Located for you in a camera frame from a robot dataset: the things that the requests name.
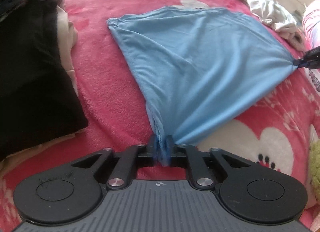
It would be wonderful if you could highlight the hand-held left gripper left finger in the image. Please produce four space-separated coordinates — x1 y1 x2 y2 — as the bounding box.
71 136 159 190

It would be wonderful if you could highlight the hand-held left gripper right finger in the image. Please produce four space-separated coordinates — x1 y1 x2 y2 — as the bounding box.
166 134 252 190

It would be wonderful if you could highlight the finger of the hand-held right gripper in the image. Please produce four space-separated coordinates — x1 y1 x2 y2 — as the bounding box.
294 59 320 69
303 46 320 61

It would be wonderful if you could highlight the light blue shirt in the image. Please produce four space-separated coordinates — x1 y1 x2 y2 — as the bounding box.
107 7 299 167

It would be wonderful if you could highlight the pink striped cloth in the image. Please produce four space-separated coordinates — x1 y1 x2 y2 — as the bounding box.
302 0 320 48

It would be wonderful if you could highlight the white crumpled garment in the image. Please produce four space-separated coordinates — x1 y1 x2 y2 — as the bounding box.
244 0 298 34

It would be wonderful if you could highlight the pink floral blanket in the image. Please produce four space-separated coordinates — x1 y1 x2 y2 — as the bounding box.
0 0 320 232

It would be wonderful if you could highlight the black folded garment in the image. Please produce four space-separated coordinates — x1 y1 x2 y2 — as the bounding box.
0 0 90 160

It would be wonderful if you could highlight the beige folded garment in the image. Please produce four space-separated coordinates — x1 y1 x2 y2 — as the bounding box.
0 6 88 174

